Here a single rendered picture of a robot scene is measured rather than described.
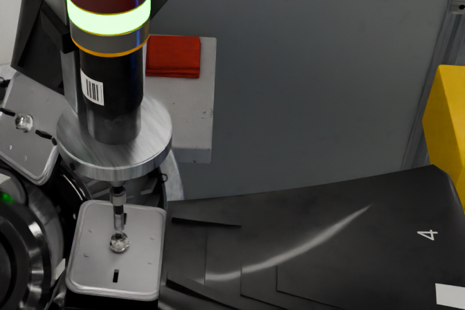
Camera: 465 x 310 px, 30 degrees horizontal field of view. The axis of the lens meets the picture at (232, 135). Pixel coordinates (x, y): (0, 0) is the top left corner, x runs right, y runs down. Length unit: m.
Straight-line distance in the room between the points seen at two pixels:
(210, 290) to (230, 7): 0.80
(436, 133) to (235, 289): 0.44
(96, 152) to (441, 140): 0.52
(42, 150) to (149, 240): 0.10
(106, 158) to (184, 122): 0.68
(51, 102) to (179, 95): 0.63
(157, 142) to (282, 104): 0.95
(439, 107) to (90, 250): 0.49
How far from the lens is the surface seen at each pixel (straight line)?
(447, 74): 0.99
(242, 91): 1.45
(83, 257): 0.61
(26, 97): 0.63
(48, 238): 0.57
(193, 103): 1.21
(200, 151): 1.15
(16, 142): 0.63
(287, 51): 1.39
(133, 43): 0.47
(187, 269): 0.60
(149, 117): 0.54
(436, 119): 0.98
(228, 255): 0.61
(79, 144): 0.52
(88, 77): 0.49
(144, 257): 0.61
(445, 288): 0.65
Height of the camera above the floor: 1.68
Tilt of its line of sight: 44 degrees down
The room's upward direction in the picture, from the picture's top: 5 degrees clockwise
